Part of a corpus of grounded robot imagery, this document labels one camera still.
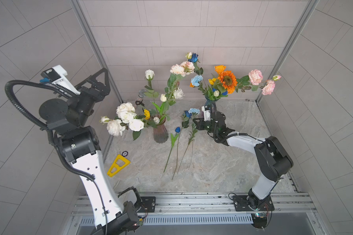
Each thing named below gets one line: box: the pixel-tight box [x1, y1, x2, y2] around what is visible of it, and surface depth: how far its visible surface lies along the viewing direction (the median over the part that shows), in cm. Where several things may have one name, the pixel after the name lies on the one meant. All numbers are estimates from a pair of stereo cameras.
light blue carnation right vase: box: [190, 74, 204, 87], surface depth 84 cm
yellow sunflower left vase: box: [143, 109, 151, 120], surface depth 79 cm
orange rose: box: [214, 64, 227, 74], surface depth 88 cm
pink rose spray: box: [164, 60, 196, 98], surface depth 72 cm
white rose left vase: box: [173, 87, 186, 100], surface depth 75 cm
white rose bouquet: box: [99, 102, 145, 141], surface depth 56 cm
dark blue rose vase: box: [187, 52, 199, 63], surface depth 80 cm
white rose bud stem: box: [144, 69, 159, 99], surface depth 80 cm
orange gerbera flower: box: [217, 70, 238, 94], surface depth 74 cm
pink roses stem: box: [235, 69, 282, 96], surface depth 71 cm
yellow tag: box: [106, 154, 131, 178], surface depth 84 cm
